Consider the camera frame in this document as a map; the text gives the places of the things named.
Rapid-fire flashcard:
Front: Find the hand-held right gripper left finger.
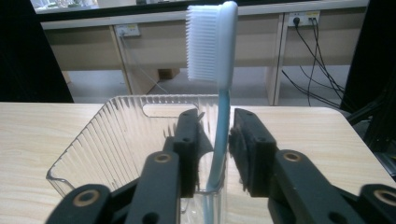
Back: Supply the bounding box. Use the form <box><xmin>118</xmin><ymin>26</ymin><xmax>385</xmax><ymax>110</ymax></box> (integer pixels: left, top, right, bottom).
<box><xmin>163</xmin><ymin>107</ymin><xmax>216</xmax><ymax>199</ymax></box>

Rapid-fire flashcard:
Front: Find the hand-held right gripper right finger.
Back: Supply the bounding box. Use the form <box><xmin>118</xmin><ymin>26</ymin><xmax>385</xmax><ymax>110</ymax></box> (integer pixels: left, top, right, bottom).
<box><xmin>228</xmin><ymin>107</ymin><xmax>278</xmax><ymax>198</ymax></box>

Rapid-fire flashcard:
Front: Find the clear plastic container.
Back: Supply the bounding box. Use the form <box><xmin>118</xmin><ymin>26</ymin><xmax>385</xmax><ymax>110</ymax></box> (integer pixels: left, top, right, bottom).
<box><xmin>45</xmin><ymin>93</ymin><xmax>232</xmax><ymax>224</ymax></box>

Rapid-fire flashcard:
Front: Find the light blue toothbrush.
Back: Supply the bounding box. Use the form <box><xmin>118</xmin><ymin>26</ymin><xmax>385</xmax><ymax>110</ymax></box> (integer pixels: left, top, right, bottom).
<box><xmin>185</xmin><ymin>0</ymin><xmax>239</xmax><ymax>224</ymax></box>

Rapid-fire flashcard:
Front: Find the small cardboard box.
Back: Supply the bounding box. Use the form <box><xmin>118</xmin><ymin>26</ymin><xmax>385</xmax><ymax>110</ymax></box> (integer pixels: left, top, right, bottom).
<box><xmin>157</xmin><ymin>67</ymin><xmax>181</xmax><ymax>81</ymax></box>

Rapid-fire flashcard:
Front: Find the black metal stand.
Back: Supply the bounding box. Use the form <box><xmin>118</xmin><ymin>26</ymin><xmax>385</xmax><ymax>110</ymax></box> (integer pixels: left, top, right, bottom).
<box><xmin>345</xmin><ymin>69</ymin><xmax>396</xmax><ymax>180</ymax></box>

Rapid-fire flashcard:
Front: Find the thin white cable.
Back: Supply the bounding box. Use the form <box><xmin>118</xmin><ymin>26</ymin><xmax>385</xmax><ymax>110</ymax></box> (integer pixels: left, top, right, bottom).
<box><xmin>119</xmin><ymin>31</ymin><xmax>172</xmax><ymax>95</ymax></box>

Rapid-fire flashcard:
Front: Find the bundle of black cables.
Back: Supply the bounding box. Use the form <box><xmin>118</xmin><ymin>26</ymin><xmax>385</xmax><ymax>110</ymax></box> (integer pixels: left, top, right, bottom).
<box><xmin>281</xmin><ymin>17</ymin><xmax>351</xmax><ymax>109</ymax></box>

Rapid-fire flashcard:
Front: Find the white wall socket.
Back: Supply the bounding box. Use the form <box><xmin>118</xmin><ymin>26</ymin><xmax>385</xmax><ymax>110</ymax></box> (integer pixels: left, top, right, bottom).
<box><xmin>287</xmin><ymin>10</ymin><xmax>321</xmax><ymax>28</ymax></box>
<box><xmin>113</xmin><ymin>23</ymin><xmax>142</xmax><ymax>38</ymax></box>

